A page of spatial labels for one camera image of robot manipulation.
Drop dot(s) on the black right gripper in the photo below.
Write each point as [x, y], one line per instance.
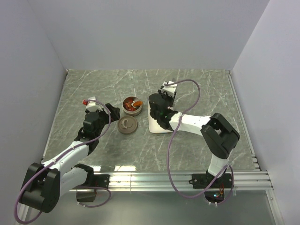
[171, 98]

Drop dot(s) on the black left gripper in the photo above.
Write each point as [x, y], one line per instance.
[114, 112]

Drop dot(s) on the brown round lunch box lid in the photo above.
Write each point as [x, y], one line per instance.
[127, 125]

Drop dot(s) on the orange fried food piece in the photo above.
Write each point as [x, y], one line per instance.
[137, 103]

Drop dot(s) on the steel serving tongs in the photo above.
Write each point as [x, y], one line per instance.
[174, 87]

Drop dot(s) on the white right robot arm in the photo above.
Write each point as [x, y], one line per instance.
[218, 133]

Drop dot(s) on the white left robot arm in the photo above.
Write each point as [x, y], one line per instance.
[34, 193]

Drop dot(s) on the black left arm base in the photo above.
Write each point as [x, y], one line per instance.
[93, 180]

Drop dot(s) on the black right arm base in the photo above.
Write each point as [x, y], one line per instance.
[219, 191]

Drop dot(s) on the round steel lunch box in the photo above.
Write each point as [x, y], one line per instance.
[128, 109]

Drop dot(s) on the white rectangular plate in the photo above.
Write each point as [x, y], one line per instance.
[153, 125]

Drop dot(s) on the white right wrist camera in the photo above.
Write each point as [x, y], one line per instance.
[167, 87]

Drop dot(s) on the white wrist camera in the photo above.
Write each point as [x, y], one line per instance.
[90, 104]
[167, 87]

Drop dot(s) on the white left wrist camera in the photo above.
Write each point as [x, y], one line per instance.
[90, 104]

